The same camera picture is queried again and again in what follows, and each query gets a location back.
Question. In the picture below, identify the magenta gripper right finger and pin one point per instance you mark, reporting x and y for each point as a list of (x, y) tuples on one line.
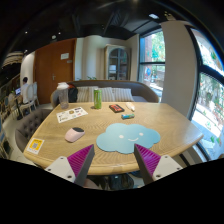
[(153, 166)]

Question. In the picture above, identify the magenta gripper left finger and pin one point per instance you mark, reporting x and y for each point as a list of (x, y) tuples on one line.
[(73, 168)]

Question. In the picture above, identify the pink computer mouse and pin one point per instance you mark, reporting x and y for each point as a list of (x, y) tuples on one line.
[(74, 134)]

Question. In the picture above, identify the blue cloud mouse pad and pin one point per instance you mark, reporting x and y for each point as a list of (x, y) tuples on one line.
[(121, 138)]

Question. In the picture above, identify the yellow QR code sticker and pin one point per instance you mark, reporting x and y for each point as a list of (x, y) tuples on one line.
[(35, 145)]

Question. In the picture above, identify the white printed leaflet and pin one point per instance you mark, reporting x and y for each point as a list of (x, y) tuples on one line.
[(70, 114)]

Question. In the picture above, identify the turquoise small tube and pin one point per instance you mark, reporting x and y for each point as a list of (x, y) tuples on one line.
[(127, 116)]

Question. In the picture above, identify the white wrapped packet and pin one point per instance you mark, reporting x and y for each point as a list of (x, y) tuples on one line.
[(130, 106)]

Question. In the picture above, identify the grey tufted chair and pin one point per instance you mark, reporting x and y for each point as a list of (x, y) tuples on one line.
[(28, 125)]

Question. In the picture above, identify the striped cushion left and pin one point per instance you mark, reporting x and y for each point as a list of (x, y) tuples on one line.
[(86, 93)]

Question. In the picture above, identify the striped cushion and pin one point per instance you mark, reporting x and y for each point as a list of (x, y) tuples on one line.
[(107, 94), (123, 95), (86, 93)]

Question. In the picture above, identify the grey curved sofa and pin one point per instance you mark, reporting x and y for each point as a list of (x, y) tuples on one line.
[(139, 91)]

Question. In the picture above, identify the black backpack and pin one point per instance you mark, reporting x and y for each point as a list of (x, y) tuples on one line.
[(72, 95)]

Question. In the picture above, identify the green drink can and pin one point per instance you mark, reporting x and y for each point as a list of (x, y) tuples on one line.
[(97, 98)]

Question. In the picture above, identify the striped cushion right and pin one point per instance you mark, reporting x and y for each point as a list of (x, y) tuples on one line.
[(123, 95)]

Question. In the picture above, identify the striped cushion middle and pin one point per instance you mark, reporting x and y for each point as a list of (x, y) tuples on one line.
[(107, 94)]

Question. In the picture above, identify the clear plastic shaker bottle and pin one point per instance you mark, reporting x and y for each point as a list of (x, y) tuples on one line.
[(62, 90)]

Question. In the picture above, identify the seated person white shirt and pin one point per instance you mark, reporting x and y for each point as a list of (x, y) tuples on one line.
[(24, 91)]

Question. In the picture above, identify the orange wooden door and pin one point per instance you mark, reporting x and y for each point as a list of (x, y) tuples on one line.
[(54, 63)]

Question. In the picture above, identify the wooden glass cabinet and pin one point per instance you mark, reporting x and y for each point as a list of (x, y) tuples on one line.
[(117, 62)]

